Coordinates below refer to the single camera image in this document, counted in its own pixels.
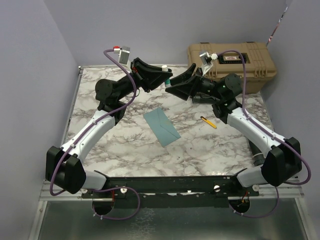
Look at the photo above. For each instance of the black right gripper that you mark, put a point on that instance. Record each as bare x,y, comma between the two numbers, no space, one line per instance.
185,90

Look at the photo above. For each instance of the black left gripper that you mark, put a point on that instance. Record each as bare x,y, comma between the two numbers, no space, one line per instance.
149,76

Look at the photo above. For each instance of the white glue stick cap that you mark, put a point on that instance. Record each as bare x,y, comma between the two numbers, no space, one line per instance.
164,68

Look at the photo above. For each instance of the green white glue stick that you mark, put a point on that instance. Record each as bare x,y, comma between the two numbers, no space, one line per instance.
167,83

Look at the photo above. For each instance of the light blue paper envelope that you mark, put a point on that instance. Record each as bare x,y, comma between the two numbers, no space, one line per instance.
161,126

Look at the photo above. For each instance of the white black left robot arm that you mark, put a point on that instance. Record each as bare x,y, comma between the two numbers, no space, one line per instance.
64,164

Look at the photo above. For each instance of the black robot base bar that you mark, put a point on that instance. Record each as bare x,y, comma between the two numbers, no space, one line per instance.
171,192

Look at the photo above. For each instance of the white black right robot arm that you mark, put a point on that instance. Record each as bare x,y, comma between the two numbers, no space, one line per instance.
281,154

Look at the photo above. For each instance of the yellow utility knife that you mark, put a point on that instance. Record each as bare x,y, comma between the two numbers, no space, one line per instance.
208,122

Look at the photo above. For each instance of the tan plastic tool case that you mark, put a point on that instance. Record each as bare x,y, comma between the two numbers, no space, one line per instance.
259,65

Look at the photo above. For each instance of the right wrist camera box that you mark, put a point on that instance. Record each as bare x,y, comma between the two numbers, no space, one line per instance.
207,60

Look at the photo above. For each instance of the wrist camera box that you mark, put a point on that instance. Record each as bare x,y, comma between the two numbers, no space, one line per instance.
207,60
123,55

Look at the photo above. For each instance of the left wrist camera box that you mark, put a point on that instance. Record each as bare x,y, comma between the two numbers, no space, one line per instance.
123,55

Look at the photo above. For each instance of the aluminium rail frame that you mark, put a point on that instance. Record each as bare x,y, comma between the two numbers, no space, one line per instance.
82,109

